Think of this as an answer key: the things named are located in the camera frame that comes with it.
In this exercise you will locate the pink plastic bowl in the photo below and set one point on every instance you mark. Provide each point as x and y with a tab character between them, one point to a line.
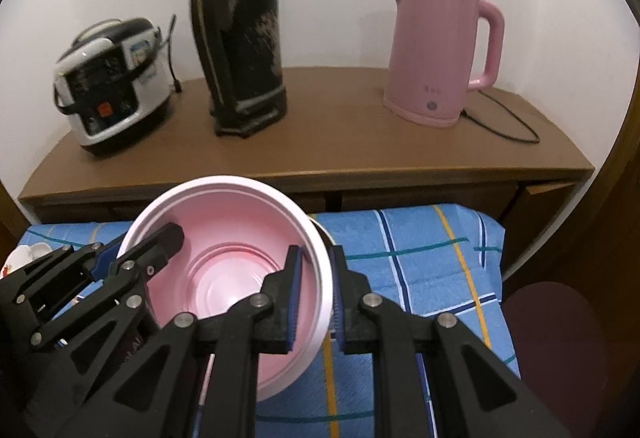
236	232

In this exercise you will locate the dark red round stool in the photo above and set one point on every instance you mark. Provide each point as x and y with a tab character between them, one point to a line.
560	350

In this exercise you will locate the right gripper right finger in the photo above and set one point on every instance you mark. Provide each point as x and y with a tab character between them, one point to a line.
368	323

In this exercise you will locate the black tall thermos flask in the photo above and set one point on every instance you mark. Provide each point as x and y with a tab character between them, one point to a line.
238	43

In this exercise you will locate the silver black rice cooker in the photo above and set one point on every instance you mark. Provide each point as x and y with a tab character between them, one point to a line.
114	82

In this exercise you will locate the brown wooden sideboard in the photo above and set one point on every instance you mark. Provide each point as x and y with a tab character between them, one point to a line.
339	148

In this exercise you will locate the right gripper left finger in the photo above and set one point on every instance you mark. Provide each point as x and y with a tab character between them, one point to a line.
262	323

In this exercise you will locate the pink electric kettle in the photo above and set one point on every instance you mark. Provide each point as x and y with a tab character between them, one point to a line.
442	50

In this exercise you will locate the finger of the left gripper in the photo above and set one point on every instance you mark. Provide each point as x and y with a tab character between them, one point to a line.
139	265
104	258

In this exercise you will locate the stainless steel bowl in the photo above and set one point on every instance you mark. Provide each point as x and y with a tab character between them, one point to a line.
327	239

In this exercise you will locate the white floral plate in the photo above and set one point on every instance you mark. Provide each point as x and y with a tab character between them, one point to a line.
23	255

